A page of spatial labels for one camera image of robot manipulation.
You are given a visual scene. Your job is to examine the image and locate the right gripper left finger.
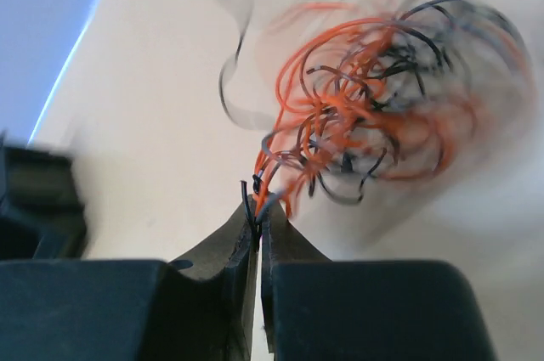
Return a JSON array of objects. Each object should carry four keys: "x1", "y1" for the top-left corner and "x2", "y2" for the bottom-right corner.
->
[{"x1": 1, "y1": 199, "x2": 258, "y2": 360}]

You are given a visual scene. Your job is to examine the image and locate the orange black wire ball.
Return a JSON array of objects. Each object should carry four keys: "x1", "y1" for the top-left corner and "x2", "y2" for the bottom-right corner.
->
[{"x1": 216, "y1": 0, "x2": 539, "y2": 228}]

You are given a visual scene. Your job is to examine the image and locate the black plastic bin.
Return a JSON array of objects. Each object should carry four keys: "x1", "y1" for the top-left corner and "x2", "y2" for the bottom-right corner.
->
[{"x1": 1, "y1": 142, "x2": 88, "y2": 261}]

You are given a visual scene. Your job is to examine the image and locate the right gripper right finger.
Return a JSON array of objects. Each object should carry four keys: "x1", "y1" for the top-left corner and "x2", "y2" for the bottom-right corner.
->
[{"x1": 261, "y1": 204, "x2": 496, "y2": 360}]

